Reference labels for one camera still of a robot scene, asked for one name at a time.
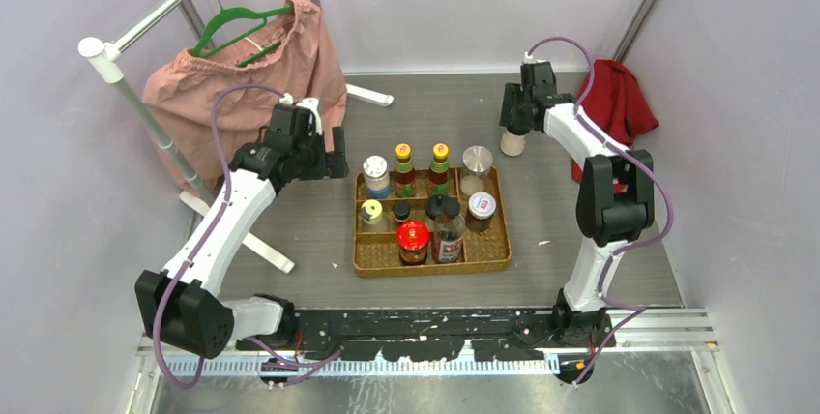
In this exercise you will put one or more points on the black lid spice grinder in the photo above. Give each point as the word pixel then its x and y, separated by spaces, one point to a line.
pixel 434 207

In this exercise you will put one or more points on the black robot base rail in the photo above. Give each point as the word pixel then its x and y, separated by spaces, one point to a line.
pixel 440 336

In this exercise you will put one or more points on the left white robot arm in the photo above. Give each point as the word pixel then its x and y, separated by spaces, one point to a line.
pixel 180 305

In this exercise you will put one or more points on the white lid sauce jar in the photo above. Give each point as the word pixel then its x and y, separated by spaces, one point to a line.
pixel 481 209

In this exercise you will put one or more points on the silver lid pepper jar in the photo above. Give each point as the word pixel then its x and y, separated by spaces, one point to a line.
pixel 377 177

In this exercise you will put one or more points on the woven divided tray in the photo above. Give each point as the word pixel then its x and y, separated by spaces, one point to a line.
pixel 376 249

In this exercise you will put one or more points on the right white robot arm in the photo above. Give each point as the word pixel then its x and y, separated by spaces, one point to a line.
pixel 615 202

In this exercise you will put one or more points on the small black cap bottle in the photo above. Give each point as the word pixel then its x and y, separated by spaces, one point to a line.
pixel 401 211

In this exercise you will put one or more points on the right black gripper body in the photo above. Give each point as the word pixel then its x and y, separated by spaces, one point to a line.
pixel 512 102

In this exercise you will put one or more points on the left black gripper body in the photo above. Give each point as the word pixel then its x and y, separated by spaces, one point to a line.
pixel 311 153

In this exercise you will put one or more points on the red cloth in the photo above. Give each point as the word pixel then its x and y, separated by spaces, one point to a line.
pixel 616 103

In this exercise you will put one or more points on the white garment rack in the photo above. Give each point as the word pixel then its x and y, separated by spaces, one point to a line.
pixel 103 57

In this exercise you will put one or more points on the silver lid tall glass jar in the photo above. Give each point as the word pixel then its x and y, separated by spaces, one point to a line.
pixel 477 161

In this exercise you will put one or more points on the pink skirt garment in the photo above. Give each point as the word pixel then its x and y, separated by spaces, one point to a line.
pixel 293 54

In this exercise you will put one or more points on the red lid sauce jar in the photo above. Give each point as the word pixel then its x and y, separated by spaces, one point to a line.
pixel 412 238

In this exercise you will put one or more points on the pale yellow lid jar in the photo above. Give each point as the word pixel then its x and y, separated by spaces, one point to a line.
pixel 373 218

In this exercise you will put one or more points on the clear vinegar bottle red label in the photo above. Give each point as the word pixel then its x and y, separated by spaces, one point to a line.
pixel 448 232

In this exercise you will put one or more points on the yellow cap sauce bottle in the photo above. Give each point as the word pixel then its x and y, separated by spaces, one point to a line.
pixel 405 172
pixel 438 173

